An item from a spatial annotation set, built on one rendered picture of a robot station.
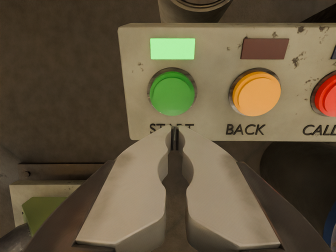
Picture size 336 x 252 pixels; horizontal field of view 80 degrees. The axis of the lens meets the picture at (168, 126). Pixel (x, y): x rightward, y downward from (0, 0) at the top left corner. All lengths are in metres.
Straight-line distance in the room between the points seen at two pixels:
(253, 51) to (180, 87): 0.07
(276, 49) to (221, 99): 0.06
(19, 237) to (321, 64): 0.76
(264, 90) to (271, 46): 0.04
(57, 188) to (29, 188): 0.10
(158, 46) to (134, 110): 0.06
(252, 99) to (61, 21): 0.82
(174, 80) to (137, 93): 0.04
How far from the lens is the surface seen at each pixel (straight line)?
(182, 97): 0.18
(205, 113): 0.20
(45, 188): 0.88
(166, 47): 0.18
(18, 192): 0.94
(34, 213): 0.80
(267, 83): 0.19
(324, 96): 0.22
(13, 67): 1.00
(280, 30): 0.20
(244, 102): 0.19
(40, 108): 0.95
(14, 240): 0.76
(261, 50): 0.19
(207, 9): 0.30
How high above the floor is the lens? 0.79
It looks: 80 degrees down
